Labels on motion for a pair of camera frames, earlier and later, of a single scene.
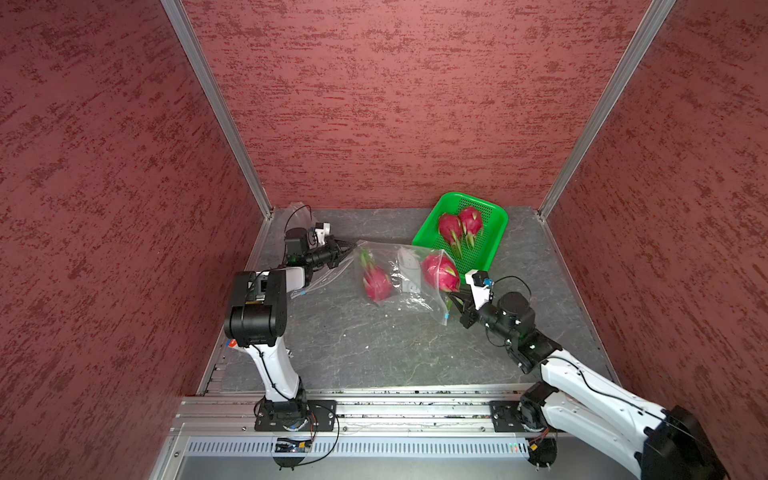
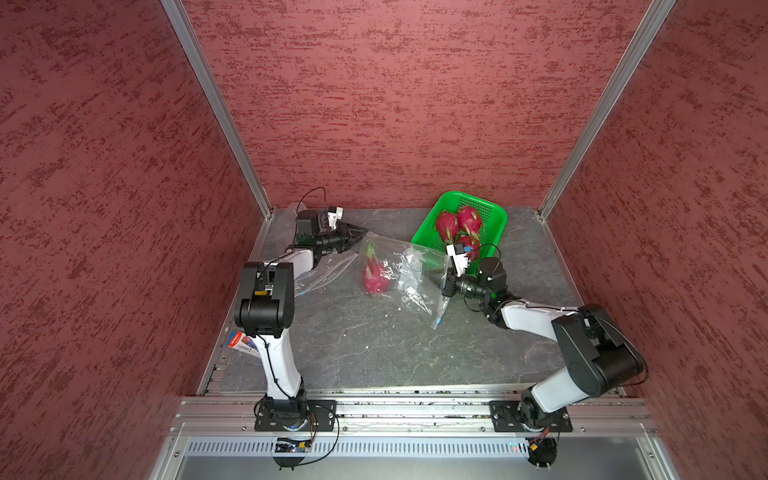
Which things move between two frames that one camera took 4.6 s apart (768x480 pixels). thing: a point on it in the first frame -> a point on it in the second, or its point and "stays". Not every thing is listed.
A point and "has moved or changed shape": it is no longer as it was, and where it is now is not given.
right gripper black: (467, 316) -> (450, 284)
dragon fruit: (451, 228) stays
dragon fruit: (471, 222) stays
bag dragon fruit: (440, 270) -> (469, 241)
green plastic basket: (486, 244) stays
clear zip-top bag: (416, 275) has moved or changed shape
